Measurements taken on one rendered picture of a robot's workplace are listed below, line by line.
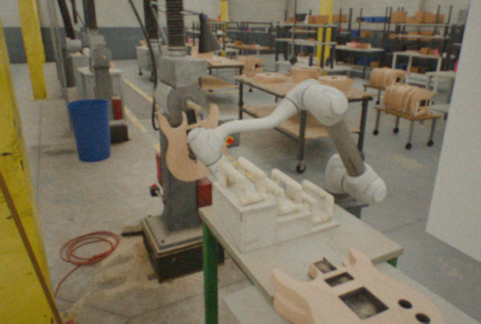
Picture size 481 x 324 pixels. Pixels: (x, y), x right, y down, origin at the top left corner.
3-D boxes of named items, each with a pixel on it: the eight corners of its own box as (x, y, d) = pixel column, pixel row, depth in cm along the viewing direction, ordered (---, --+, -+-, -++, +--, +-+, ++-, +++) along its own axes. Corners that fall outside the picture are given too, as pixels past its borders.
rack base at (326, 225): (274, 204, 166) (274, 202, 166) (301, 198, 173) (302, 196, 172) (311, 234, 143) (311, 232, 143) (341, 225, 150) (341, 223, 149)
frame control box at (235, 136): (197, 148, 259) (196, 113, 250) (225, 144, 268) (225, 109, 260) (210, 159, 238) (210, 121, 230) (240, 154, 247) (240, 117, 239)
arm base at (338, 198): (337, 186, 240) (338, 178, 238) (358, 201, 220) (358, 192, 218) (313, 189, 234) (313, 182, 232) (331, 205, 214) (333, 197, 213)
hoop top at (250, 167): (236, 164, 146) (236, 156, 145) (243, 162, 148) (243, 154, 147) (260, 183, 130) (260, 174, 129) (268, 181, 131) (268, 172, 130)
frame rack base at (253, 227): (211, 219, 154) (210, 182, 148) (243, 212, 160) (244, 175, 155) (240, 254, 131) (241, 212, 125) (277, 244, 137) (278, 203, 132)
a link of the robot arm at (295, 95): (279, 93, 185) (295, 98, 174) (303, 71, 188) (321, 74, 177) (290, 112, 192) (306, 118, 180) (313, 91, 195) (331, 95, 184)
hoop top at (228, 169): (217, 167, 143) (217, 159, 142) (224, 165, 145) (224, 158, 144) (239, 187, 126) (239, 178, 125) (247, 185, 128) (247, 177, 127)
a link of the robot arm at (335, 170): (338, 180, 234) (341, 148, 227) (359, 192, 219) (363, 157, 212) (318, 186, 226) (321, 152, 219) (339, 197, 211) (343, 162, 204)
